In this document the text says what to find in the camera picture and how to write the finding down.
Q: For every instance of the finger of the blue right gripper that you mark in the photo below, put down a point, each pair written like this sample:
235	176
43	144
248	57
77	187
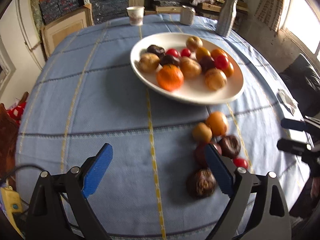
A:
293	147
293	124

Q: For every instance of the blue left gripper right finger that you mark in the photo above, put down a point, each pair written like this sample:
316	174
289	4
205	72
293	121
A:
219	167

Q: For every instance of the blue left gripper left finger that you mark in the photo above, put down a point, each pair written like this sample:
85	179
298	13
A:
95	169

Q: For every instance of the dark red plum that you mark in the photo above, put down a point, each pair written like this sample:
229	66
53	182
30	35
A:
199	153

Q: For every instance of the small tan longan fruit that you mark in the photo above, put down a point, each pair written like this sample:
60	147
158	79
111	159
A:
202	133

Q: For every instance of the pale orange round fruit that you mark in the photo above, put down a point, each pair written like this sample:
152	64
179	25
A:
218	123

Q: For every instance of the yellow passion fruit front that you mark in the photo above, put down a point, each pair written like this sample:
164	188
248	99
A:
215	79

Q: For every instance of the yellow passion fruit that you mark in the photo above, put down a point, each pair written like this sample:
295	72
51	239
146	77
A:
148	62
215	79
193	43
190	68

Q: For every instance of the red tomato front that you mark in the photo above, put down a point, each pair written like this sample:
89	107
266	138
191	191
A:
221	62

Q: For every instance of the dark purple plum front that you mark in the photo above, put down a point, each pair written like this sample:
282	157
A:
207	63

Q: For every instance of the large orange tangerine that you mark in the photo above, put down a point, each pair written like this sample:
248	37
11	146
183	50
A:
170	77

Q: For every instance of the yellow green orange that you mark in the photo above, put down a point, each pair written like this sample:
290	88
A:
202	52

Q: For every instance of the red tomato low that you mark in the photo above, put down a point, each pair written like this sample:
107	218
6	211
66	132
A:
185	52

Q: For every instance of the red cherry tomato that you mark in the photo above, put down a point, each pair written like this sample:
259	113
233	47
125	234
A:
173	52

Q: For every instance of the small orange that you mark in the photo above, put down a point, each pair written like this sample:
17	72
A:
228	70

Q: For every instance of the person right hand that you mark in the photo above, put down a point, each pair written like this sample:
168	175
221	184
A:
315	189

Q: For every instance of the crumpled white tissue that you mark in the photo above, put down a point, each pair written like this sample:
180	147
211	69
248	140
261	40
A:
290	103

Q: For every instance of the yellow power strip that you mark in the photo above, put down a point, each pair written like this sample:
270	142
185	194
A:
11	204

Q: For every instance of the blue checked tablecloth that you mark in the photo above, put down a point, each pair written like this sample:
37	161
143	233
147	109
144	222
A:
88	95

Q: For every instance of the white ceramic plate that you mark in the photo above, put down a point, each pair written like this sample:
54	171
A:
193	90

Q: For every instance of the bright window with curtain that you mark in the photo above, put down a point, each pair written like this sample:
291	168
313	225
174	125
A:
295	17

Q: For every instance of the silver ribbed bottle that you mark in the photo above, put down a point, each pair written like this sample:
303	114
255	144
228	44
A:
226	18

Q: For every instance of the framed wooden panel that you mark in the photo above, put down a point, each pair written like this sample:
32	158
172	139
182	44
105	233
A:
56	31

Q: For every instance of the white drink can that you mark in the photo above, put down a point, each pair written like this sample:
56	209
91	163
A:
187	15

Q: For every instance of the white paper cup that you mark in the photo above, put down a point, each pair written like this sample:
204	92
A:
136	15

